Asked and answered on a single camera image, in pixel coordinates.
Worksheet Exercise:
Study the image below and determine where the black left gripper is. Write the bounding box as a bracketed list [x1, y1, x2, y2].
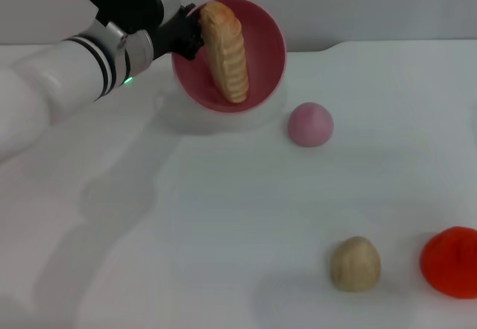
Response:
[151, 3, 204, 62]

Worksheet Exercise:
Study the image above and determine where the ridged orange bread loaf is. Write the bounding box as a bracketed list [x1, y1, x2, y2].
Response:
[198, 1, 250, 104]

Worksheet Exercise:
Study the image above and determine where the pink plastic bowl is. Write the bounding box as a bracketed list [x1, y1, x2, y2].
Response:
[171, 0, 287, 114]

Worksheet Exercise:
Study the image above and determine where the pink round bun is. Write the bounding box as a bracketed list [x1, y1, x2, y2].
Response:
[287, 101, 335, 148]

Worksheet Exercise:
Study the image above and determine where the beige round bun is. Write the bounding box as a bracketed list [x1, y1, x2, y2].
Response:
[330, 236, 382, 292]

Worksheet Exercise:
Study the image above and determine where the orange-red swirl bun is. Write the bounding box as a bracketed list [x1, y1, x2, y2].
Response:
[420, 226, 477, 300]

